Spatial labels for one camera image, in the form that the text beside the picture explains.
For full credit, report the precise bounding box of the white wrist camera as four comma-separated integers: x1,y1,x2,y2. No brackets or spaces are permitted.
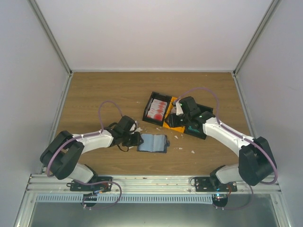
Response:
173,99,184,116
130,121,139,133

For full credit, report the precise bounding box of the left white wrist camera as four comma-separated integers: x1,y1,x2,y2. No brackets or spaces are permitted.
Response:
130,121,139,133

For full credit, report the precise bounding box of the left aluminium frame post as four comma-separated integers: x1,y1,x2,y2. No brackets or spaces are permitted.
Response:
27,0,72,77

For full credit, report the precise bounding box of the black bin right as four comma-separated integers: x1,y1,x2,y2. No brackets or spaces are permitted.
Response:
184,104,214,140

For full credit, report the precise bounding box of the black bin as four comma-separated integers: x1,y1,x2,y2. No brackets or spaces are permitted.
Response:
142,92,172,126
184,104,214,140

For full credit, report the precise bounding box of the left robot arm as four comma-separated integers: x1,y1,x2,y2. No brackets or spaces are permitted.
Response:
40,115,143,191

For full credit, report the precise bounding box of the red patterned cards stack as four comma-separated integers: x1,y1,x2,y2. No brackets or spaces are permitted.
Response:
147,99,168,121

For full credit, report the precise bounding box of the orange bin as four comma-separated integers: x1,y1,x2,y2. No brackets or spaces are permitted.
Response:
162,97,185,133

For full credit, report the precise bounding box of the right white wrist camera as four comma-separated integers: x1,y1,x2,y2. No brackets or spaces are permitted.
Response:
173,99,184,116

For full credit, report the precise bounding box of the right aluminium frame post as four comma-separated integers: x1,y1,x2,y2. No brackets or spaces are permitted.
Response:
232,0,281,77

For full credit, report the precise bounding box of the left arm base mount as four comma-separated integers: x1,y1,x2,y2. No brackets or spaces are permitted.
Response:
66,176,113,208

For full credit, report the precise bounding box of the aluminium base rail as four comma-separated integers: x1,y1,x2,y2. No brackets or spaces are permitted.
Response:
26,175,281,195

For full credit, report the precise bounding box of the grey slotted cable duct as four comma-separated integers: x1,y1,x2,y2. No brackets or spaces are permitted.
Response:
36,193,213,204

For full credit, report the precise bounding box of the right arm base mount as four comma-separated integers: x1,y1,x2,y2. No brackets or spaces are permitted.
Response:
189,176,238,209

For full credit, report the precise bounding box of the black bin left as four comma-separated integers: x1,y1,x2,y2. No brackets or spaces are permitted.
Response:
142,92,172,126

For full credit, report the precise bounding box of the aluminium frame post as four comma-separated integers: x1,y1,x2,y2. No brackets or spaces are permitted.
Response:
232,0,281,77
27,0,72,77

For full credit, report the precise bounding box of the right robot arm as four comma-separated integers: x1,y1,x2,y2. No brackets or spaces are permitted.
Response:
165,96,278,192

